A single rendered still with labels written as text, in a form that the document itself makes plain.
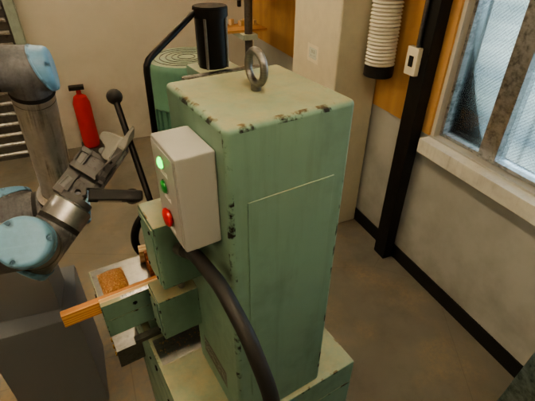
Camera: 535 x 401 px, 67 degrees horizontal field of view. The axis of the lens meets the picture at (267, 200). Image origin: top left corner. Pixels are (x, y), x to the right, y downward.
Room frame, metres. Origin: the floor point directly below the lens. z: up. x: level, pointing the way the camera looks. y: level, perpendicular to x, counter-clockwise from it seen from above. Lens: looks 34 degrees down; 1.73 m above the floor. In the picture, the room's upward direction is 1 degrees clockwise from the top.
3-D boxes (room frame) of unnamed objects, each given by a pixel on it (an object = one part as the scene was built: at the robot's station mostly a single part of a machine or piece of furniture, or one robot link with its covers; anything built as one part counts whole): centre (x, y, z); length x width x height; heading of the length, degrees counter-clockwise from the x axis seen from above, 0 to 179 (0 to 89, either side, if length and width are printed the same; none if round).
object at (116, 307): (0.83, 0.15, 0.93); 0.60 x 0.02 x 0.06; 122
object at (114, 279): (0.80, 0.43, 0.91); 0.10 x 0.07 x 0.02; 32
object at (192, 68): (0.74, 0.10, 1.54); 0.08 x 0.08 x 0.17; 32
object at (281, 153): (0.61, 0.02, 1.16); 0.22 x 0.22 x 0.72; 32
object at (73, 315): (0.81, 0.25, 0.92); 0.60 x 0.02 x 0.04; 122
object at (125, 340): (0.84, 0.47, 0.58); 0.12 x 0.08 x 0.08; 32
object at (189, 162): (0.51, 0.12, 1.40); 0.10 x 0.06 x 0.16; 32
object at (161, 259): (0.60, 0.19, 1.23); 0.09 x 0.08 x 0.15; 32
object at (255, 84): (0.61, 0.02, 1.55); 0.06 x 0.02 x 0.07; 32
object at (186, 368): (0.76, 0.11, 0.76); 0.57 x 0.45 x 0.09; 32
